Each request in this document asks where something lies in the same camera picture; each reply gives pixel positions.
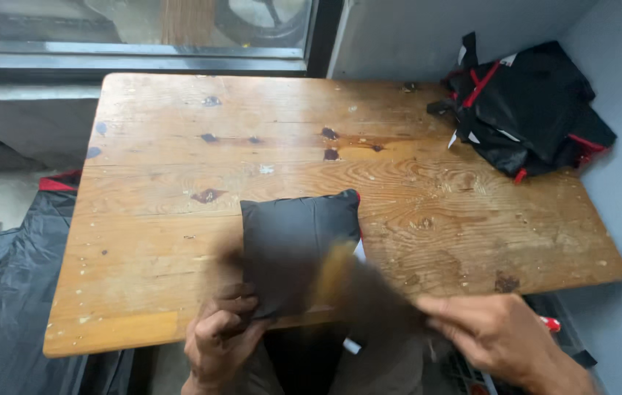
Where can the person's right hand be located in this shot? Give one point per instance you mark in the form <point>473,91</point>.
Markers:
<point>489,334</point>

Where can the pile of black red-trimmed covers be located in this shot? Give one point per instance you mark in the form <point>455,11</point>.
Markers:
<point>525,109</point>

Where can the person's left fingers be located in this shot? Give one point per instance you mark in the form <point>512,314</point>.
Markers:
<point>229,310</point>

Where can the person's right fingers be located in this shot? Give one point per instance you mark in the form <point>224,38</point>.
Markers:
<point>445,315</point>

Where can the red and white object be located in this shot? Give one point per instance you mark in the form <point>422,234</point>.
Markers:
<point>551,324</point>

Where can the black fabric cover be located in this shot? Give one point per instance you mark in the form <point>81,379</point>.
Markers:
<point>294,247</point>

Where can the glass window with metal frame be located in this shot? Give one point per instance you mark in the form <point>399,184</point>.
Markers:
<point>135,33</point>

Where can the heap of black fabric sheets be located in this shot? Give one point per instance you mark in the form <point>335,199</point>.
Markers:
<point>15,285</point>

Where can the person's left hand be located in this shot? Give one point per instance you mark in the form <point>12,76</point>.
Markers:
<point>218,343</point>

